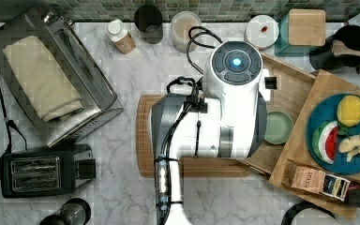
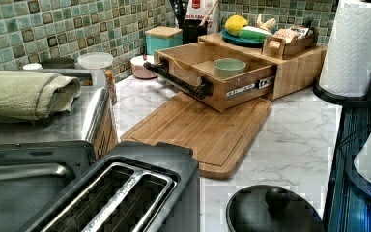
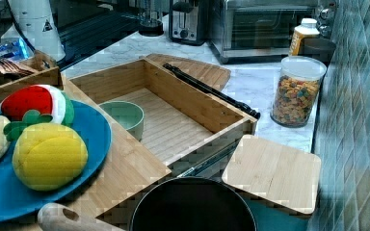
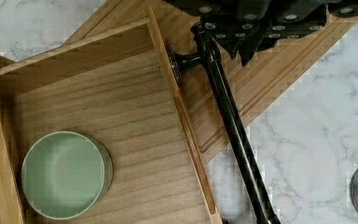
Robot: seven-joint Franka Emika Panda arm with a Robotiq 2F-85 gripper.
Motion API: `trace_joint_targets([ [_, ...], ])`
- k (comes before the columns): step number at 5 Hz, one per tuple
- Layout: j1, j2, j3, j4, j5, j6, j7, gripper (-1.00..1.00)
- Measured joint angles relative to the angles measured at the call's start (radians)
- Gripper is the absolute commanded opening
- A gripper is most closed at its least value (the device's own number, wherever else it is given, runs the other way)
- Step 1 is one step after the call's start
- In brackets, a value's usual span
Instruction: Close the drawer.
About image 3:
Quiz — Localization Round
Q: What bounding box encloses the stainless toaster oven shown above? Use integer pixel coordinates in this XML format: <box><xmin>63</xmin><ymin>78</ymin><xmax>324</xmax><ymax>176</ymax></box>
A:
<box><xmin>209</xmin><ymin>0</ymin><xmax>319</xmax><ymax>64</ymax></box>

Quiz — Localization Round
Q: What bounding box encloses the blue plate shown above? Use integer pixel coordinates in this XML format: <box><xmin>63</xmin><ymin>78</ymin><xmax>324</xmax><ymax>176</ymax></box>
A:
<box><xmin>0</xmin><ymin>101</ymin><xmax>112</xmax><ymax>222</ymax></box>

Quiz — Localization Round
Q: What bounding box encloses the clear cereal jar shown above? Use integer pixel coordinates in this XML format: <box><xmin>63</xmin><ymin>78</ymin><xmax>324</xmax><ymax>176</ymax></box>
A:
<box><xmin>270</xmin><ymin>56</ymin><xmax>327</xmax><ymax>127</ymax></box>

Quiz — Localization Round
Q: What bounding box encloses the dark metal bowl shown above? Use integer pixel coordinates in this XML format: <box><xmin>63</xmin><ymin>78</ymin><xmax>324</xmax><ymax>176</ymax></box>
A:
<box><xmin>301</xmin><ymin>38</ymin><xmax>336</xmax><ymax>65</ymax></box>

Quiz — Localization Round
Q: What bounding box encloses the yellow plush lemon toy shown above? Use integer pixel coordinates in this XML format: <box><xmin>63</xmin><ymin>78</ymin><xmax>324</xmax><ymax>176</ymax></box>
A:
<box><xmin>12</xmin><ymin>123</ymin><xmax>89</xmax><ymax>192</ymax></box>

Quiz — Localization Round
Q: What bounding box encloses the white paper towel roll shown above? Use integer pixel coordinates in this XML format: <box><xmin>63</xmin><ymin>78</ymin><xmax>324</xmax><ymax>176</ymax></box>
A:
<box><xmin>5</xmin><ymin>0</ymin><xmax>66</xmax><ymax>61</ymax></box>

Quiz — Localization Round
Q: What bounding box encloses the wooden organizer tray with packets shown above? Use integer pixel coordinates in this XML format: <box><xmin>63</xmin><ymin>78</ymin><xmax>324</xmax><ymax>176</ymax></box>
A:
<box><xmin>0</xmin><ymin>50</ymin><xmax>61</xmax><ymax>88</ymax></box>

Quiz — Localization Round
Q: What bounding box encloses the black paper towel holder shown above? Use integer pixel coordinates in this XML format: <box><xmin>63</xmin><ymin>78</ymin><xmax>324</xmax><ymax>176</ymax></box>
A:
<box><xmin>57</xmin><ymin>53</ymin><xmax>77</xmax><ymax>71</ymax></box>

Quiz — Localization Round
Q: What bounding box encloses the black silver toaster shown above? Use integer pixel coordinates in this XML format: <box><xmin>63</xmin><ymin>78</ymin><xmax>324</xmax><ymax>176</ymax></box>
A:
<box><xmin>169</xmin><ymin>0</ymin><xmax>208</xmax><ymax>45</ymax></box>

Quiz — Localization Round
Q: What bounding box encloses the white-capped yellow bottle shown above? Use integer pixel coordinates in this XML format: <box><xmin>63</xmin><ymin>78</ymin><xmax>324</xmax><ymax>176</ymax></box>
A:
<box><xmin>288</xmin><ymin>18</ymin><xmax>320</xmax><ymax>56</ymax></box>

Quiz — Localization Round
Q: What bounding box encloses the wooden drawer cabinet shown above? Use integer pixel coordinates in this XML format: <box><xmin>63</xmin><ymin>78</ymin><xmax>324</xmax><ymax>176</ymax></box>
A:
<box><xmin>39</xmin><ymin>76</ymin><xmax>171</xmax><ymax>218</ymax></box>

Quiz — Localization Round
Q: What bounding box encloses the green bowl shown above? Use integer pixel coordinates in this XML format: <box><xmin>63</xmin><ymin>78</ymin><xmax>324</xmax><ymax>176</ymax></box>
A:
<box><xmin>99</xmin><ymin>101</ymin><xmax>145</xmax><ymax>141</ymax></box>

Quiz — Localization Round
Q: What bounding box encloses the teal box with wooden lid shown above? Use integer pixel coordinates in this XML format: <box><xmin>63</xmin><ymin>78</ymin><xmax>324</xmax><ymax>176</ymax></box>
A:
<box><xmin>222</xmin><ymin>135</ymin><xmax>321</xmax><ymax>231</ymax></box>

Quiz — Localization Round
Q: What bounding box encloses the wooden drawer with black handle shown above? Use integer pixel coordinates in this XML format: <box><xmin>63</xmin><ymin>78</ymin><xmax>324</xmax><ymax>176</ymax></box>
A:
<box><xmin>71</xmin><ymin>58</ymin><xmax>258</xmax><ymax>170</ymax></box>

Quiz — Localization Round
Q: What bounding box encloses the bamboo cutting board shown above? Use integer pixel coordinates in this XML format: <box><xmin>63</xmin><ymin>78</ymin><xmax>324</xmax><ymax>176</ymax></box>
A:
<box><xmin>146</xmin><ymin>54</ymin><xmax>231</xmax><ymax>90</ymax></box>

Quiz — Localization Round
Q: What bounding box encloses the dark glass blender jar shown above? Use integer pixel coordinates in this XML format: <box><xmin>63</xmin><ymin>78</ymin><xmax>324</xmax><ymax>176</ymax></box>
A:
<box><xmin>138</xmin><ymin>0</ymin><xmax>164</xmax><ymax>37</ymax></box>

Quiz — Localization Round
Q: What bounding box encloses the black frying pan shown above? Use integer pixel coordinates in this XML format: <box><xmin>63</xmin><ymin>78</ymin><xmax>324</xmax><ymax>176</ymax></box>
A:
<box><xmin>38</xmin><ymin>177</ymin><xmax>257</xmax><ymax>231</ymax></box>

